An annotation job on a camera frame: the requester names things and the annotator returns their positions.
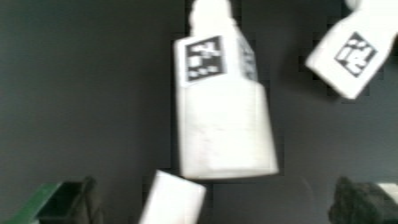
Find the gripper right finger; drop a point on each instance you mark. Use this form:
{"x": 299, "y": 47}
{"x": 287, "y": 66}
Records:
{"x": 365, "y": 203}

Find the white cylindrical table leg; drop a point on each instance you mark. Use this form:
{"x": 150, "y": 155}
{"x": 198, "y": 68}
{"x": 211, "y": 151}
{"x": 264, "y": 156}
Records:
{"x": 225, "y": 129}

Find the white L-shaped border fence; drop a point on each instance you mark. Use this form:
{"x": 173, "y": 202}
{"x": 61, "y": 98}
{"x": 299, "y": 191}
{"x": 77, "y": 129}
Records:
{"x": 175, "y": 201}

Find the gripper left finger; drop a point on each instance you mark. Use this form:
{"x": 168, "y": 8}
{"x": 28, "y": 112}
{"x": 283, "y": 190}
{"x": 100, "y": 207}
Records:
{"x": 63, "y": 204}

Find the white cross-shaped table base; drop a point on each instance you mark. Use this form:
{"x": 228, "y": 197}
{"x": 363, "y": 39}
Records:
{"x": 355, "y": 48}

